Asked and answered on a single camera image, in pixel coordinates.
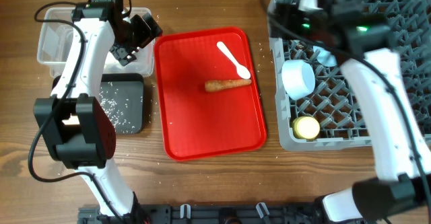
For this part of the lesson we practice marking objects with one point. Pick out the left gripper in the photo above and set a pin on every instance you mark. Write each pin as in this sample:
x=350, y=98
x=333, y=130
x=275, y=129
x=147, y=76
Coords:
x=147, y=35

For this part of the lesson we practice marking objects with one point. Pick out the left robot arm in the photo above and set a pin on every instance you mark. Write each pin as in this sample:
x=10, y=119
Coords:
x=72, y=123

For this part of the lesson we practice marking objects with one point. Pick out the grey dishwasher rack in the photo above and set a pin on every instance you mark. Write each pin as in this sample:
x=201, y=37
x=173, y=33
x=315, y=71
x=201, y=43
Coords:
x=332, y=103

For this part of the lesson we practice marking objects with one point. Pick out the yellow plastic cup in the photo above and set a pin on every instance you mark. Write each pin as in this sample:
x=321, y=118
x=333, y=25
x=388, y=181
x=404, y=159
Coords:
x=306, y=127

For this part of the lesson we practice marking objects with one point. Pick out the white plastic spoon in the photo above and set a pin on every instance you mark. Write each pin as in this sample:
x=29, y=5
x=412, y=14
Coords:
x=241, y=70

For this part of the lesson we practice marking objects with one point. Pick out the clear plastic bin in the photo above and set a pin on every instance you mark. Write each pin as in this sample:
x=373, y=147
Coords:
x=55, y=43

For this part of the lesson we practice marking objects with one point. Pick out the green bowl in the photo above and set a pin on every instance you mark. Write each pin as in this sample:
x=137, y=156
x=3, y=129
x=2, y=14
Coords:
x=298, y=79

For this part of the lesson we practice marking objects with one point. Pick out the small light blue bowl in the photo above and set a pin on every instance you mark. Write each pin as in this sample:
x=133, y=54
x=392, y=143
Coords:
x=324, y=57

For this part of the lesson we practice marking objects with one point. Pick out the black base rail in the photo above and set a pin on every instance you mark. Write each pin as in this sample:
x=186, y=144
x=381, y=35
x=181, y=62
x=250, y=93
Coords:
x=303, y=212

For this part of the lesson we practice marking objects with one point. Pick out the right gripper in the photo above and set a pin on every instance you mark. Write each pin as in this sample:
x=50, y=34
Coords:
x=283, y=13

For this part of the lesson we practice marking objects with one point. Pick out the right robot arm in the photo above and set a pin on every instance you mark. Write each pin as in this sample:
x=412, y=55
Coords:
x=364, y=48

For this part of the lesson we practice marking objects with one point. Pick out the orange carrot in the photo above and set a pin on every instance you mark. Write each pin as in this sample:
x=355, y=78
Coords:
x=219, y=85

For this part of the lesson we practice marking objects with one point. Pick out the white rice pile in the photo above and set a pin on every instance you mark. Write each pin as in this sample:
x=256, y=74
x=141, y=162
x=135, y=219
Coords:
x=118, y=113

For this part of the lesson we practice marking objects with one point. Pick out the black plastic tray bin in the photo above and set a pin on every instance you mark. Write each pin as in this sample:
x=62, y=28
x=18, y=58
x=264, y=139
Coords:
x=131, y=93

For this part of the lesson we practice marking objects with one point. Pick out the red serving tray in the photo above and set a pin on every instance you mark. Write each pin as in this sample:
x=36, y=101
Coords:
x=198, y=124

